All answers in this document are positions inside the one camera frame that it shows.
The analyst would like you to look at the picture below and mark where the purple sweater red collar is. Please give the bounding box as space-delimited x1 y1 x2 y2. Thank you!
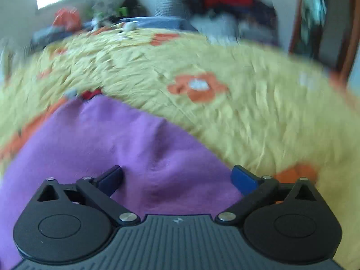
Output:
1 95 241 269

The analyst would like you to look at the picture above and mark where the dark patterned clothes heap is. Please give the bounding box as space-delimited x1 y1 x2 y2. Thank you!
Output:
29 26 78 52

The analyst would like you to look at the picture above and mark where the pile of clothes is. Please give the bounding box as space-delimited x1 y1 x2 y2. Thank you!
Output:
185 0 279 46

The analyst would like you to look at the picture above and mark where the yellow floral bedspread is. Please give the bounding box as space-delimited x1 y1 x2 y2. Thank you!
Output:
1 28 359 269

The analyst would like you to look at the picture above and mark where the orange plastic bag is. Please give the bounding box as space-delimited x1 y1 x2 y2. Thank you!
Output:
52 8 82 32

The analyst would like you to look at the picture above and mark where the blue striped blanket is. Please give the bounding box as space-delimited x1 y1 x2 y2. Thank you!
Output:
119 16 198 32

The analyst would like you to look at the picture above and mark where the black backpack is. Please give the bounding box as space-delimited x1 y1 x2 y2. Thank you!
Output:
120 0 148 18

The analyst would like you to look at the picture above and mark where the checkered houndstooth bag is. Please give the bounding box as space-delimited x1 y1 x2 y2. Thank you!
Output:
155 0 191 20

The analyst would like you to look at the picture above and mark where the wooden door frame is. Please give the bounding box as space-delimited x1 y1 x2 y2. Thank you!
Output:
289 0 359 85

